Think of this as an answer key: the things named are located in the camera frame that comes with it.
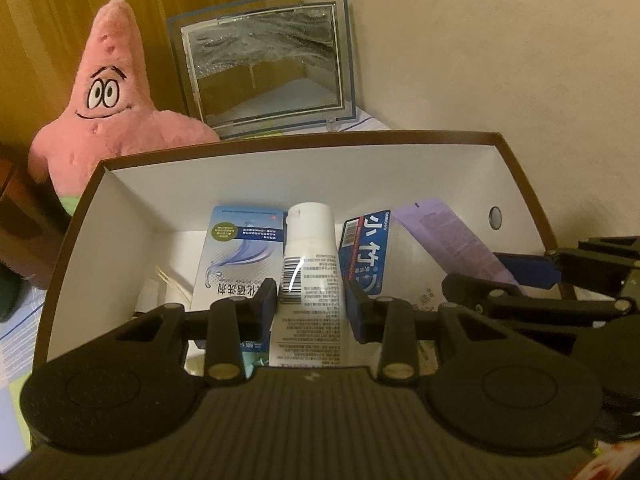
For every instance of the checked tablecloth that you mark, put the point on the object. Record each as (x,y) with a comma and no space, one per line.
(12,350)

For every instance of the clear box with blue label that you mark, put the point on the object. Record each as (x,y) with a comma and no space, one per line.
(362,250)

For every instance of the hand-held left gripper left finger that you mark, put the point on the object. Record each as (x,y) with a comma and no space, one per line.
(267,295)

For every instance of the brown metal canister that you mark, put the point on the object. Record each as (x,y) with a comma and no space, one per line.
(25,195)

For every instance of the brown cardboard box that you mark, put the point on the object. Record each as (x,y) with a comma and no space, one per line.
(150,200)

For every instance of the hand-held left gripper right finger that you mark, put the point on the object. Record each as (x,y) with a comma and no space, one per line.
(357,310)

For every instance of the wooden door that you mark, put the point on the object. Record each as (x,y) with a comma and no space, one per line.
(60,0)

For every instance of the blue white medicine box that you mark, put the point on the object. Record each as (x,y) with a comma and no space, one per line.
(235,255)

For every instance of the white squeeze tube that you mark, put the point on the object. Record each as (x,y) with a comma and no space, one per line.
(310,260)

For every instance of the glass picture frame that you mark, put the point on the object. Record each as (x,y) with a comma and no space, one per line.
(265,65)

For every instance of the pink starfish plush toy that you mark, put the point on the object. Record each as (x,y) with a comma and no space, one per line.
(115,110)

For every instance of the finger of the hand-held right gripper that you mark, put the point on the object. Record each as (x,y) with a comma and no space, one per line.
(530,269)
(480,292)

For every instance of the purple squeeze tube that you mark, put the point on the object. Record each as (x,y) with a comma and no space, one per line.
(450,240)

